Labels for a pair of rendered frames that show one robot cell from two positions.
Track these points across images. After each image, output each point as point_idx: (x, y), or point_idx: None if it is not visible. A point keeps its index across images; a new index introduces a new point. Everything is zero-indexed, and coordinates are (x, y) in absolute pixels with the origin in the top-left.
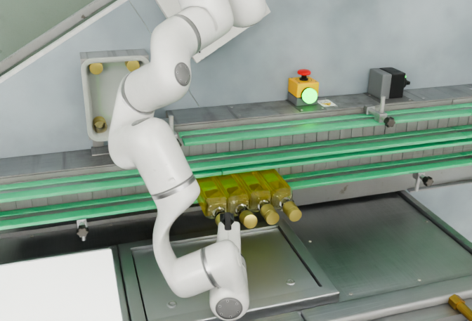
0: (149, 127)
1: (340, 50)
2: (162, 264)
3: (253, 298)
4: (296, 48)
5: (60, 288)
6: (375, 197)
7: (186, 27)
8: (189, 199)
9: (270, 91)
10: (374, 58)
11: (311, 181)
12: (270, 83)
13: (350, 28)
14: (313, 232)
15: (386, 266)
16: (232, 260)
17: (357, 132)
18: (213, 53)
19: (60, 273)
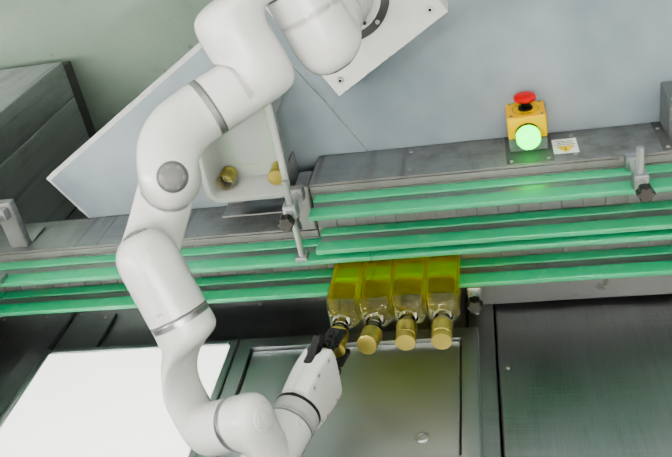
0: (130, 248)
1: (597, 55)
2: (170, 413)
3: (357, 454)
4: (515, 58)
5: (150, 393)
6: (667, 299)
7: (194, 103)
8: (186, 342)
9: (477, 125)
10: (668, 64)
11: (523, 274)
12: (476, 112)
13: (613, 17)
14: (522, 353)
15: (603, 434)
16: (244, 426)
17: (617, 196)
18: (377, 73)
19: (160, 372)
